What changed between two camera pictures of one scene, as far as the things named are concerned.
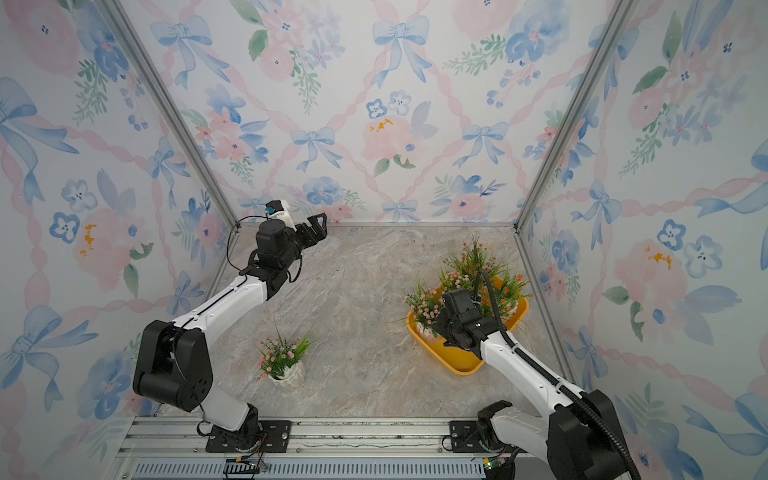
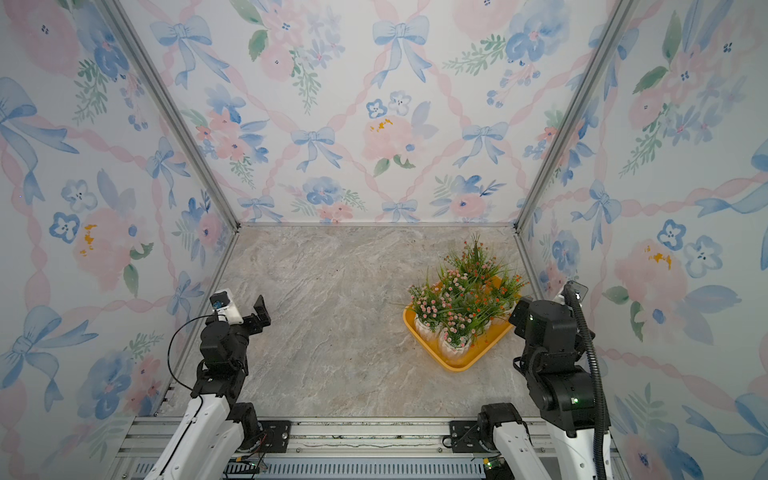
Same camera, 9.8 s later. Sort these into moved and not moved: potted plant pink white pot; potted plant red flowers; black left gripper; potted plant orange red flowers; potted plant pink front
Moved: potted plant pink front; black left gripper
Not moved: potted plant red flowers; potted plant pink white pot; potted plant orange red flowers
